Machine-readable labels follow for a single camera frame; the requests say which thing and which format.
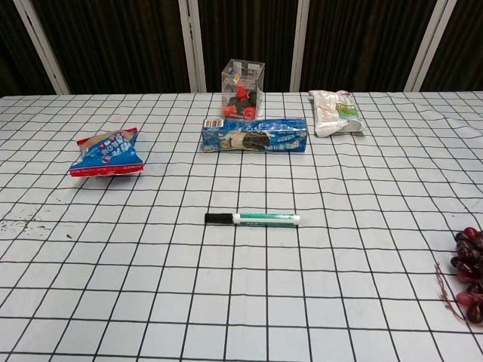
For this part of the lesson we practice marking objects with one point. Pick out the black marker cap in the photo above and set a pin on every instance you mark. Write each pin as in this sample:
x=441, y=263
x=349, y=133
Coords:
x=218, y=218

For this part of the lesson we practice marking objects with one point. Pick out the blue cookie box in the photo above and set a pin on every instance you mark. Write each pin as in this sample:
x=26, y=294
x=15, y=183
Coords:
x=256, y=137

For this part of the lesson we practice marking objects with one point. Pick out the red black toy pieces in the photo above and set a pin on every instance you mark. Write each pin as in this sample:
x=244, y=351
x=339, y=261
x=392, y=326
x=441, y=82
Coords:
x=241, y=102

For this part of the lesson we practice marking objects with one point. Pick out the white black grid tablecloth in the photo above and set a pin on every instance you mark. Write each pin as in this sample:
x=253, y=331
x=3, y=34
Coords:
x=241, y=283

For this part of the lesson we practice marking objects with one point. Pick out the clear plastic box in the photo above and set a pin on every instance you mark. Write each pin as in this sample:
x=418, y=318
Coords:
x=241, y=73

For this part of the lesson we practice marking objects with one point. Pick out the white snack packet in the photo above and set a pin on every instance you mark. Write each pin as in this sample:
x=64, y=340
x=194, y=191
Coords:
x=334, y=113

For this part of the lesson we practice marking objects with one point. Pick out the blue red snack bag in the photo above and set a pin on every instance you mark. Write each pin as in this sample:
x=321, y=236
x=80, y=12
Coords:
x=107, y=156

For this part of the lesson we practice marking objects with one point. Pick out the dark red grape bunch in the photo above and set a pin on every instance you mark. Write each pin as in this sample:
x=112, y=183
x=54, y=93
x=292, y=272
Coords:
x=469, y=260

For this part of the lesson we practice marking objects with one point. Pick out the white frame post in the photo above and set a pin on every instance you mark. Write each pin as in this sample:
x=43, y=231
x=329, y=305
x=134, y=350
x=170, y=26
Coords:
x=300, y=45
x=191, y=45
x=430, y=45
x=41, y=41

